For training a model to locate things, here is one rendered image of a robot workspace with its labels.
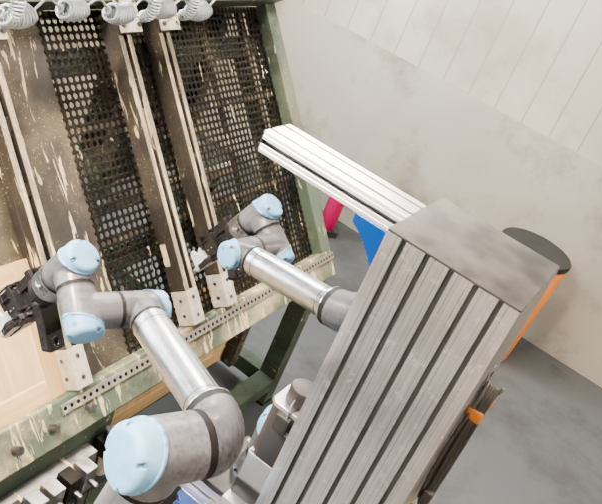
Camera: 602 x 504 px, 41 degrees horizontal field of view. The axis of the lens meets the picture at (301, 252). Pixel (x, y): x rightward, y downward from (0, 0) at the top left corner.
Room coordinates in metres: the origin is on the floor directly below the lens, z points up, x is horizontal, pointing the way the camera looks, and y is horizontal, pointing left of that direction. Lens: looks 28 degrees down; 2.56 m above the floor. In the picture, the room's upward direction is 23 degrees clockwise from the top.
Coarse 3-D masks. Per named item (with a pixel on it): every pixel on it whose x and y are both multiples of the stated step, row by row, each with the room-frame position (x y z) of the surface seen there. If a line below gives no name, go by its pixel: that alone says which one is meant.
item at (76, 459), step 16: (112, 416) 1.84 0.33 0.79; (80, 432) 1.70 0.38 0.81; (96, 432) 1.78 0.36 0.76; (64, 448) 1.65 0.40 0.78; (80, 448) 1.71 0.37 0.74; (96, 448) 1.76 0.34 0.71; (32, 464) 1.54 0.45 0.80; (48, 464) 1.60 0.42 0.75; (64, 464) 1.63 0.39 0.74; (80, 464) 1.63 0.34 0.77; (96, 464) 1.75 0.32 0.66; (16, 480) 1.49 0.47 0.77; (32, 480) 1.54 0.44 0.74; (48, 480) 1.54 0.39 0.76; (64, 480) 1.56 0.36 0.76; (80, 480) 1.59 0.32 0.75; (0, 496) 1.45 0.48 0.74; (16, 496) 1.47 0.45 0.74; (32, 496) 1.47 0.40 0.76; (48, 496) 1.50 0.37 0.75; (64, 496) 1.56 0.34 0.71; (80, 496) 1.56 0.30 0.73
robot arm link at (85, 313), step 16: (64, 288) 1.23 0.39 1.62; (80, 288) 1.24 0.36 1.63; (64, 304) 1.21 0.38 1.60; (80, 304) 1.22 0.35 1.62; (96, 304) 1.23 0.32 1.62; (112, 304) 1.26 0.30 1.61; (64, 320) 1.20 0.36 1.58; (80, 320) 1.19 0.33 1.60; (96, 320) 1.21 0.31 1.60; (112, 320) 1.24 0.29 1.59; (80, 336) 1.18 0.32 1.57; (96, 336) 1.21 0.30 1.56
